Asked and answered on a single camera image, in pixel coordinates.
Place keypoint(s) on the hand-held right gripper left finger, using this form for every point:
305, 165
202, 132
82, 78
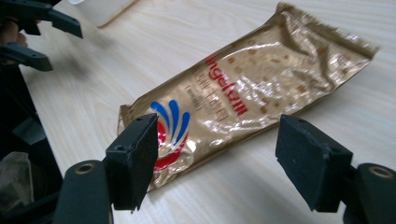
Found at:
134, 161

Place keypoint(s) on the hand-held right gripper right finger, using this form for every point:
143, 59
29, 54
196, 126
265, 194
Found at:
308, 161

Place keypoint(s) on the golden plastic snack packet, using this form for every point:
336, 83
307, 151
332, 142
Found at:
264, 81

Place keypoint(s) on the light wooden board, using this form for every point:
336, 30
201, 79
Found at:
106, 11

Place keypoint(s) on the grey cloth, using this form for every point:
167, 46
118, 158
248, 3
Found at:
15, 183

